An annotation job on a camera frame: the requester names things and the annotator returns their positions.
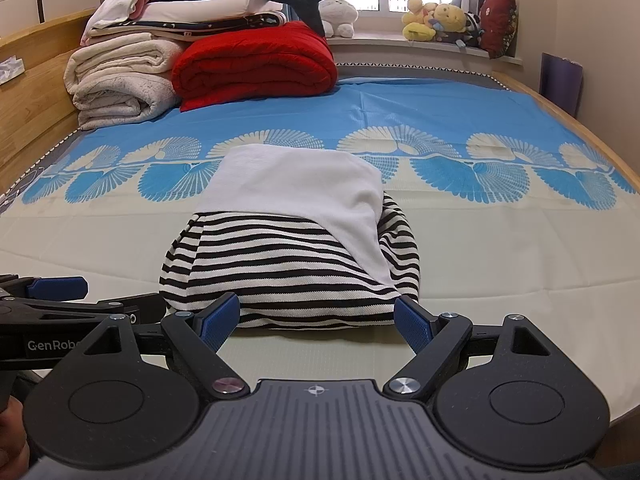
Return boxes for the wooden headboard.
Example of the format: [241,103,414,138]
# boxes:
[0,7,103,196]

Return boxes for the red cushion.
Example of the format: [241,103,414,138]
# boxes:
[479,0,518,59]

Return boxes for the white folded cloth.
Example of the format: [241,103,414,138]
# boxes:
[80,0,151,43]

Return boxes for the striped plush toy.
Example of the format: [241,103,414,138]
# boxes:
[462,12,485,48]

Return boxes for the black white striped hooded top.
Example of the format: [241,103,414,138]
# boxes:
[159,143,421,331]

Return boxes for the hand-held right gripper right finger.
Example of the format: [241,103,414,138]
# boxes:
[382,296,567,401]

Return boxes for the white folded quilt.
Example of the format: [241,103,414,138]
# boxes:
[140,0,285,23]

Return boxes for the tissue pack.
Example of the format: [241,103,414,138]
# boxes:
[0,57,26,83]

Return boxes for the cream folded blanket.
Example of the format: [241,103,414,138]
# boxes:
[64,32,188,131]

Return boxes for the folded white pink clothes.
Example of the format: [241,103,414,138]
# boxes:
[87,10,288,41]

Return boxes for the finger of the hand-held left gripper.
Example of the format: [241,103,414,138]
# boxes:
[0,274,89,303]
[0,292,167,325]

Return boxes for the red folded quilt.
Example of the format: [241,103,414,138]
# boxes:
[171,21,340,112]

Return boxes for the person's left hand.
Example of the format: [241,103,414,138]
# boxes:
[0,394,32,470]

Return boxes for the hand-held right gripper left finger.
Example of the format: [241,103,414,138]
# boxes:
[65,291,251,401]

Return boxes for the wooden bed frame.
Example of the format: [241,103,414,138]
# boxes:
[492,71,640,176]

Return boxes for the white window sill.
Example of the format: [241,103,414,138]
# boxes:
[325,35,523,73]

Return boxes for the blue patterned bed sheet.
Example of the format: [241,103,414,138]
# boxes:
[0,72,640,421]

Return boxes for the yellow bear plush toy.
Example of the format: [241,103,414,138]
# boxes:
[431,3,468,43]

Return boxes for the white plush toy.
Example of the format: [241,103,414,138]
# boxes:
[318,0,360,38]

